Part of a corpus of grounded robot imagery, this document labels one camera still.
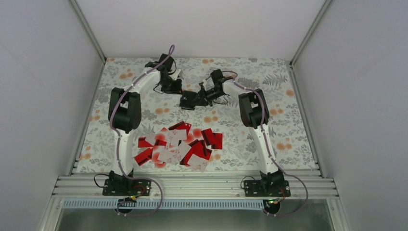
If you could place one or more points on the slotted cable duct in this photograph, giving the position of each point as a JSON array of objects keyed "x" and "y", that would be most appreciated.
[{"x": 222, "y": 204}]

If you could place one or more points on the red card centre right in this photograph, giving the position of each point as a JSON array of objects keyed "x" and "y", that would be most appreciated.
[{"x": 208, "y": 137}]

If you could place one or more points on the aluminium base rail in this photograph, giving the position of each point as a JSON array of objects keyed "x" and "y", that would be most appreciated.
[{"x": 200, "y": 185}]

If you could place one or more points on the aluminium frame post right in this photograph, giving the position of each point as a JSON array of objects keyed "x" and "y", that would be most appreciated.
[{"x": 325, "y": 6}]

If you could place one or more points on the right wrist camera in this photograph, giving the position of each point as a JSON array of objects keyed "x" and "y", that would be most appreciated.
[{"x": 202, "y": 88}]

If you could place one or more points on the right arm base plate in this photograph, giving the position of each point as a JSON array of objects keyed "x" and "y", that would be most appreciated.
[{"x": 254, "y": 188}]

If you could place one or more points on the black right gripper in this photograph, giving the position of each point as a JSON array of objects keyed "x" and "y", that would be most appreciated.
[{"x": 203, "y": 98}]

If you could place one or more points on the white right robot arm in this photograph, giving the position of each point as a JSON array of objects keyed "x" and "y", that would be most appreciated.
[{"x": 254, "y": 115}]

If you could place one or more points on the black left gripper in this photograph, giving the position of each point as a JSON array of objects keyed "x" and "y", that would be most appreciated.
[{"x": 176, "y": 90}]

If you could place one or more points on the red card lower right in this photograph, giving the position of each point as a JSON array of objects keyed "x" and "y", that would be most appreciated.
[{"x": 198, "y": 148}]

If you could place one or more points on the floral patterned table mat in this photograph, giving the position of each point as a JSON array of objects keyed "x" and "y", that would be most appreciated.
[{"x": 159, "y": 111}]

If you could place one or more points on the red card far right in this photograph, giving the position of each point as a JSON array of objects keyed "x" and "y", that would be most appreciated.
[{"x": 218, "y": 141}]

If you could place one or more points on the black card holder wallet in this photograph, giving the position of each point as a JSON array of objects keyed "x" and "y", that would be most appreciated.
[{"x": 187, "y": 100}]

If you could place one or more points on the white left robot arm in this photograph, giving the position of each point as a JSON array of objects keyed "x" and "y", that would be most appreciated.
[{"x": 124, "y": 113}]

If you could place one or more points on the white floral card centre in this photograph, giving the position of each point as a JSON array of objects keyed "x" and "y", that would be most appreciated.
[{"x": 176, "y": 135}]

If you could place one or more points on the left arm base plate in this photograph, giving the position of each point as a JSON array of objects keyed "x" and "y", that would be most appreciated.
[{"x": 127, "y": 188}]

